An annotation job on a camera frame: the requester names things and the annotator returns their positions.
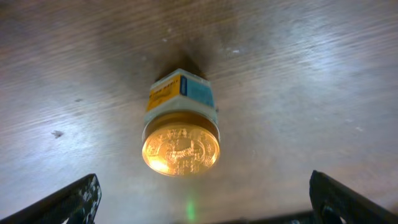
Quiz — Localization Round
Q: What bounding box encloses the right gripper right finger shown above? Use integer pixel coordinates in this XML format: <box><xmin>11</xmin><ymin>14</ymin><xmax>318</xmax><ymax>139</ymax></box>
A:
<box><xmin>309</xmin><ymin>170</ymin><xmax>397</xmax><ymax>224</ymax></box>

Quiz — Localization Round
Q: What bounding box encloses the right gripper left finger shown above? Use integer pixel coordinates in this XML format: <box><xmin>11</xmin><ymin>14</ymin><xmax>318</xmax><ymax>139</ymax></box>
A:
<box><xmin>1</xmin><ymin>174</ymin><xmax>102</xmax><ymax>224</ymax></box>

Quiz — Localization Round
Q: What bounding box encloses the small jar gold lid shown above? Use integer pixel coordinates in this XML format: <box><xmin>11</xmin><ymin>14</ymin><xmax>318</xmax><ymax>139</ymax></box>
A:
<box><xmin>142</xmin><ymin>68</ymin><xmax>220</xmax><ymax>177</ymax></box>

